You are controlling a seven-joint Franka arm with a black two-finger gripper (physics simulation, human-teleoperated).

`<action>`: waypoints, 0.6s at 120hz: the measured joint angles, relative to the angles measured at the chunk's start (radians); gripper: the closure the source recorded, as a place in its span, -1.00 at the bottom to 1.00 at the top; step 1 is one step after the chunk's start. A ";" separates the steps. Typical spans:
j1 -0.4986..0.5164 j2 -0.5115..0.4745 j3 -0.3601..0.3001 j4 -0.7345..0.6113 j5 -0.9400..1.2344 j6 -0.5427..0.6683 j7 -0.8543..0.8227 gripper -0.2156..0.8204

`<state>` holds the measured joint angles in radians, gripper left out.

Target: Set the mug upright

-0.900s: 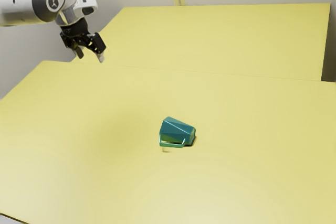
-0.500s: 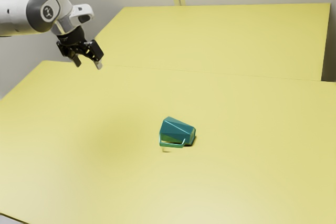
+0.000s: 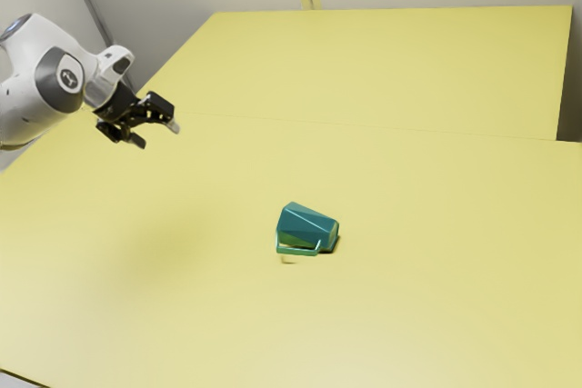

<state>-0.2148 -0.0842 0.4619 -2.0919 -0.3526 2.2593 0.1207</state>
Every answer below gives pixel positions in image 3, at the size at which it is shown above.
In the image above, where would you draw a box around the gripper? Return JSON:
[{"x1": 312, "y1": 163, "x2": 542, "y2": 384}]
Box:
[{"x1": 92, "y1": 85, "x2": 182, "y2": 150}]

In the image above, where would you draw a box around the teal faceted mug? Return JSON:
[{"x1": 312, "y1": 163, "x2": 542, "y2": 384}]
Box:
[{"x1": 275, "y1": 201, "x2": 341, "y2": 257}]

